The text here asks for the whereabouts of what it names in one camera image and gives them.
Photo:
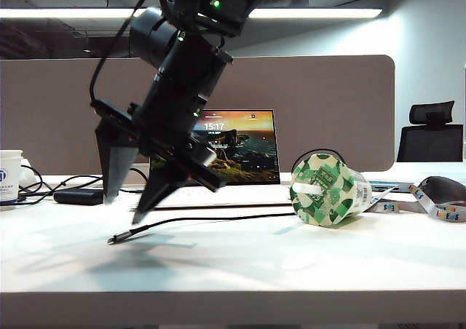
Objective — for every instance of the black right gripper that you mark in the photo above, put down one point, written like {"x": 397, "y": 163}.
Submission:
{"x": 164, "y": 118}

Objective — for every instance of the white cup green foil lid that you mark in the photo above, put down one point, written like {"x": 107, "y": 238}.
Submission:
{"x": 327, "y": 190}

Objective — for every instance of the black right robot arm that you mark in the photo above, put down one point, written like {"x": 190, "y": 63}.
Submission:
{"x": 196, "y": 67}

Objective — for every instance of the grey fabric desk partition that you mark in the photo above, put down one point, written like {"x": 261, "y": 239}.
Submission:
{"x": 327, "y": 107}

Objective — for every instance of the black power adapter brick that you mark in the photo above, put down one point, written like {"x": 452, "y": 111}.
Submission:
{"x": 76, "y": 197}

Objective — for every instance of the white crumpled tissue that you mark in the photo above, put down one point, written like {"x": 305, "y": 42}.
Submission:
{"x": 27, "y": 176}

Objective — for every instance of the white laptop landscape wallpaper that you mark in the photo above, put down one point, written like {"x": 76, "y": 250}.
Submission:
{"x": 247, "y": 147}

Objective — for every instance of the white paper cup blue logo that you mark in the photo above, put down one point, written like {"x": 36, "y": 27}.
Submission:
{"x": 7, "y": 176}

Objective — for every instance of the long white ceiling light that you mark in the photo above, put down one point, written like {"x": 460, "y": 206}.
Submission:
{"x": 73, "y": 13}

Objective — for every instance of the blue grey usb hub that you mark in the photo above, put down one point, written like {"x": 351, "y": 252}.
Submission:
{"x": 380, "y": 185}

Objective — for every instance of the black mesh office chair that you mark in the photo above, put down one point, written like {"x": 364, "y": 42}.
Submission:
{"x": 429, "y": 143}

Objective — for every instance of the black computer mouse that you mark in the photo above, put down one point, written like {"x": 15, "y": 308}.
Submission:
{"x": 444, "y": 187}

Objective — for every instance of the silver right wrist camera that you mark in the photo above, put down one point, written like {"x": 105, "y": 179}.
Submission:
{"x": 204, "y": 154}

